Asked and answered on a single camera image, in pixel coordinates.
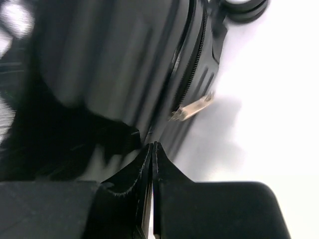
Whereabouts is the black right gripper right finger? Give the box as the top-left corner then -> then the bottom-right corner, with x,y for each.
152,142 -> 290,239

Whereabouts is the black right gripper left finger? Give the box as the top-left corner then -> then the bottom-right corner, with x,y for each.
0,144 -> 153,239

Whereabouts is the black kids suitcase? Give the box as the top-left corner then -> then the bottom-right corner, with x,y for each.
0,0 -> 272,182

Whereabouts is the gold zipper pull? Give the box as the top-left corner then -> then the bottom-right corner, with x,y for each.
169,91 -> 215,121

